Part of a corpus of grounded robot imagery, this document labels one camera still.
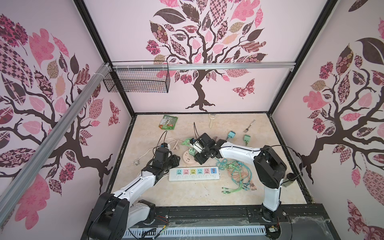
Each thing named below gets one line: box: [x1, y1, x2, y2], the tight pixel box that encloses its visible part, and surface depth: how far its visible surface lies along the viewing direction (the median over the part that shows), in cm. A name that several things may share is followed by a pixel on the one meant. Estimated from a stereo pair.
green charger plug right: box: [243, 134, 251, 146], surface depth 106 cm
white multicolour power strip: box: [168, 166, 220, 182], surface depth 87 cm
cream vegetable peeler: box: [208, 113, 217, 128], surface depth 120 cm
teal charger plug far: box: [228, 130, 236, 139], surface depth 108 cm
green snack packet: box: [158, 115, 179, 130], surface depth 116 cm
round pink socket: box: [182, 150, 197, 166], surface depth 94 cm
